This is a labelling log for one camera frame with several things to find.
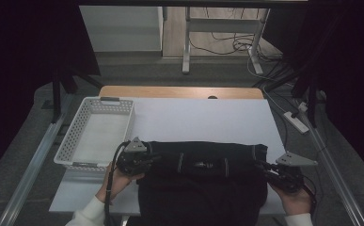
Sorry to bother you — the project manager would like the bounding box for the person's right hand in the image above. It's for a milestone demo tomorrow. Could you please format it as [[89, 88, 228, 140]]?
[[269, 185, 315, 218]]

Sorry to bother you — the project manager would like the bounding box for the white table cover board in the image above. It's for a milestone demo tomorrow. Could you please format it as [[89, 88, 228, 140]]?
[[48, 97, 309, 218]]

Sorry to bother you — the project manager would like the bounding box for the white cabinet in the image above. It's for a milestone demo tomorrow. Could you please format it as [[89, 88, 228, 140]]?
[[79, 5, 165, 53]]

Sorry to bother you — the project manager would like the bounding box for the white perforated plastic basket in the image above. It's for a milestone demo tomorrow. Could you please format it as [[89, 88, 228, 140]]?
[[53, 96, 135, 174]]

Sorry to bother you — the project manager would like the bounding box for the black overhead bar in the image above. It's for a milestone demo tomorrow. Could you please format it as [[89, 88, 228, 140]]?
[[75, 0, 309, 8]]

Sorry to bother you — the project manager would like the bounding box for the wooden table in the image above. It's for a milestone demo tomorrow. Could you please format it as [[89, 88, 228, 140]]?
[[98, 85, 264, 100]]

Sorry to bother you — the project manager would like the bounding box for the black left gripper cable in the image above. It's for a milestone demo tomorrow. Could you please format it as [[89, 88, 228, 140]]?
[[103, 140, 131, 226]]

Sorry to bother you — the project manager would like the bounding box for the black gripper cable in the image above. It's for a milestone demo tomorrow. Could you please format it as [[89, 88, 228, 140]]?
[[103, 140, 131, 226], [301, 175, 318, 215]]

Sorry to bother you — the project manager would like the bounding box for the person's left hand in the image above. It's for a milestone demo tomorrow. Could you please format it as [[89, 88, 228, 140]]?
[[95, 162, 146, 205]]

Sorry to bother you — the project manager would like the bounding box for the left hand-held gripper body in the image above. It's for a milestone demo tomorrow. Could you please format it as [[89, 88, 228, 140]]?
[[115, 137, 152, 176]]

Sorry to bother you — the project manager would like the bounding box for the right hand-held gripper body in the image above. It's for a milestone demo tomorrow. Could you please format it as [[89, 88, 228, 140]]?
[[268, 151, 319, 194]]

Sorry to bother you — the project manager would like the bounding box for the black metal stand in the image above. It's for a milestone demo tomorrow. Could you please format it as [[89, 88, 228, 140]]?
[[51, 62, 103, 123], [263, 62, 328, 128]]

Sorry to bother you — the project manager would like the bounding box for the white metal desk frame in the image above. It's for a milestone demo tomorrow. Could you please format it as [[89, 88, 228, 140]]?
[[182, 7, 272, 75]]

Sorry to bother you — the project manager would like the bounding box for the dark navy knit vest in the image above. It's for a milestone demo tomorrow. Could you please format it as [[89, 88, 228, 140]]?
[[136, 140, 269, 226]]

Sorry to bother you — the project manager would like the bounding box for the tangle of black floor cables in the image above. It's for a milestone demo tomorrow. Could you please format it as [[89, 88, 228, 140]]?
[[188, 7, 296, 92]]

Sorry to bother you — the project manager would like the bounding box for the aluminium floor rail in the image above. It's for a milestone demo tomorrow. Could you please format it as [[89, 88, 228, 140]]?
[[295, 100, 364, 226], [0, 93, 74, 226]]

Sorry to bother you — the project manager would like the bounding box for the dark curtain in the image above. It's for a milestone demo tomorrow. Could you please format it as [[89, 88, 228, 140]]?
[[0, 0, 102, 184], [262, 0, 364, 186]]

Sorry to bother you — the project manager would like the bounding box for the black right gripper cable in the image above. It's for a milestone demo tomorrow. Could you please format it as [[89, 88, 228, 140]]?
[[301, 175, 318, 215]]

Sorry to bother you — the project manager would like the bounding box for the white power strip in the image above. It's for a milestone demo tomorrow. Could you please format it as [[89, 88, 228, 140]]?
[[283, 111, 309, 135]]

